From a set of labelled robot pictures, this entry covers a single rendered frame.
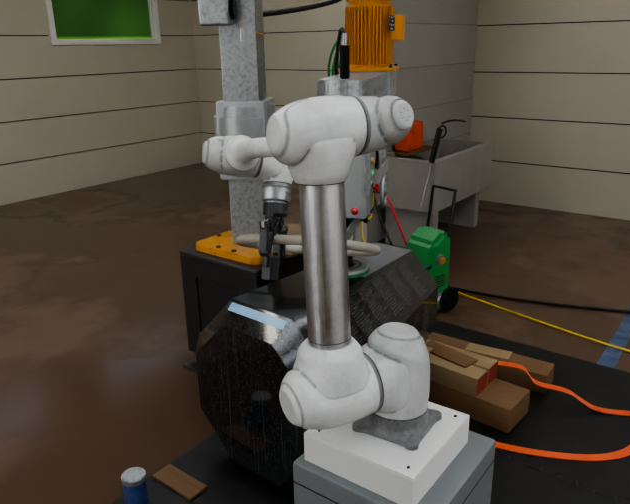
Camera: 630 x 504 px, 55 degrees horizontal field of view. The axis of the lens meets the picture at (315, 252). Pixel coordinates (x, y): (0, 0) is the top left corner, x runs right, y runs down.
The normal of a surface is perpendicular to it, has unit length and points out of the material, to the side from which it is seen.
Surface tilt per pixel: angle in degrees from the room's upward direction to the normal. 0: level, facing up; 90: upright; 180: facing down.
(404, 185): 90
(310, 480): 90
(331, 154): 91
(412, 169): 90
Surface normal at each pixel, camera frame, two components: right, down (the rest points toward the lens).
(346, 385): 0.45, 0.14
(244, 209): -0.13, 0.33
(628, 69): -0.60, 0.27
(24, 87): 0.80, 0.18
